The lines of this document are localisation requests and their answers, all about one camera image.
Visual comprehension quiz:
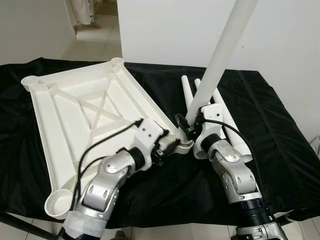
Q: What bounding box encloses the white plastic table top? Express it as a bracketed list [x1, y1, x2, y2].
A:
[21, 57, 195, 221]

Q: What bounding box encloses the black tablecloth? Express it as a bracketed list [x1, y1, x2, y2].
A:
[0, 57, 320, 230]

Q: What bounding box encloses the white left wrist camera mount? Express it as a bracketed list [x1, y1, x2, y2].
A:
[133, 118, 170, 173]

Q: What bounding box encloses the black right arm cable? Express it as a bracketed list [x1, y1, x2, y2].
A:
[200, 118, 263, 211]

